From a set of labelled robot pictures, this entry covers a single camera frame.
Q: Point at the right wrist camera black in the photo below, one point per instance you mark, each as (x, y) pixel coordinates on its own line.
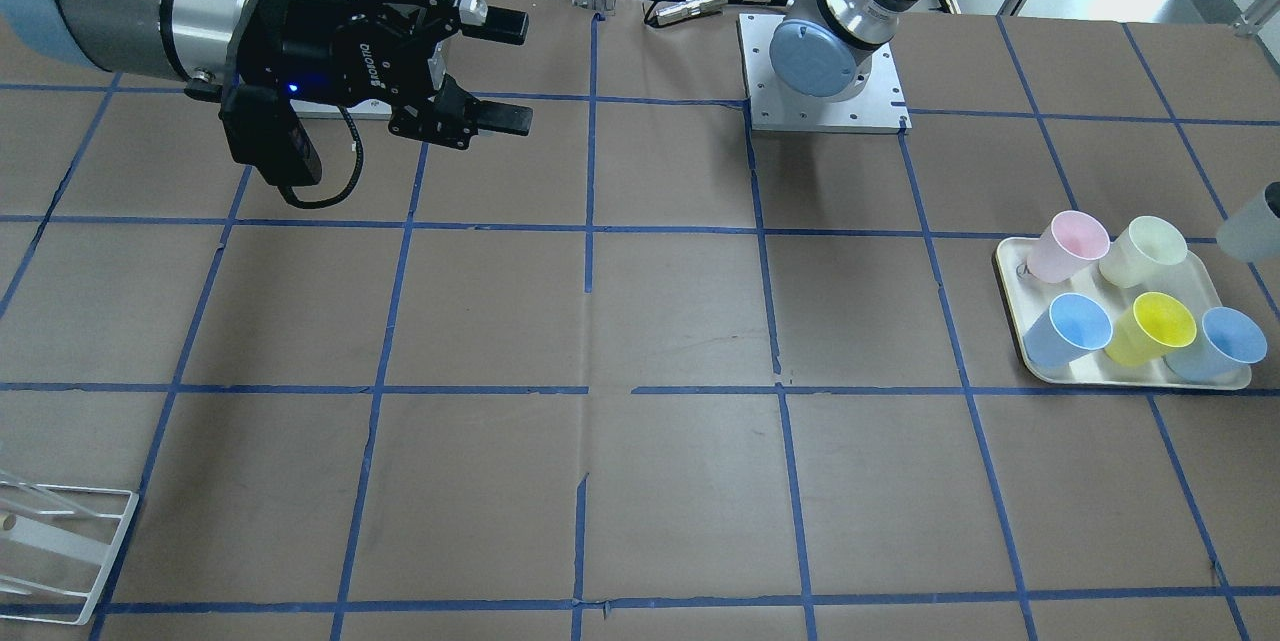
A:
(264, 132)

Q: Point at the yellow cup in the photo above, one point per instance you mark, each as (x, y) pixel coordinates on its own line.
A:
(1154, 325)

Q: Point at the blue cup at tray edge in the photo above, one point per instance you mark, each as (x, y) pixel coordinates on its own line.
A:
(1227, 342)

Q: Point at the blue cup near pink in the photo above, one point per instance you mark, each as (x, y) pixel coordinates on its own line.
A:
(1071, 326)

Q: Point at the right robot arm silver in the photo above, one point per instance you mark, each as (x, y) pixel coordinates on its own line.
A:
(189, 41)

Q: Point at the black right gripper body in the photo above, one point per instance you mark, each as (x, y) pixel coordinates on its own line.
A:
(308, 39)

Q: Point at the white wire cup rack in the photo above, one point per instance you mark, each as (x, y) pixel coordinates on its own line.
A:
(59, 544)

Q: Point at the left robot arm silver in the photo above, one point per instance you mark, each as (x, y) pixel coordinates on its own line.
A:
(822, 47)

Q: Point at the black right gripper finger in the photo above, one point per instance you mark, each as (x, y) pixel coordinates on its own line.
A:
(453, 117)
(481, 20)

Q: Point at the pale green cup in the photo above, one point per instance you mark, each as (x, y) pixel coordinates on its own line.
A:
(1147, 247)

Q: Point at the white ikea cup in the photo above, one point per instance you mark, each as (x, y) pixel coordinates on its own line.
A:
(1252, 234)

